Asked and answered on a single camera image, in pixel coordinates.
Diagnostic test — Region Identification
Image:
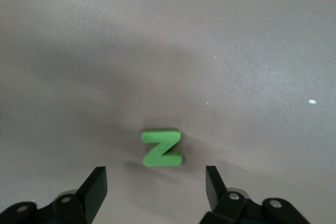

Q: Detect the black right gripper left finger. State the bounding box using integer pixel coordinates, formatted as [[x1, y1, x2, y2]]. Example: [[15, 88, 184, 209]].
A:
[[0, 165, 109, 224]]

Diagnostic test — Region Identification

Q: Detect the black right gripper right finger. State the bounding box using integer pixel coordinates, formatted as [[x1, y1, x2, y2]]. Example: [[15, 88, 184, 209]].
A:
[[201, 165, 312, 224]]

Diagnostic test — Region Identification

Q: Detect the green foam letter N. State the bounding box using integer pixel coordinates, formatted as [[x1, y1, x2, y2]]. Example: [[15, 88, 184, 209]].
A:
[[141, 128, 184, 167]]

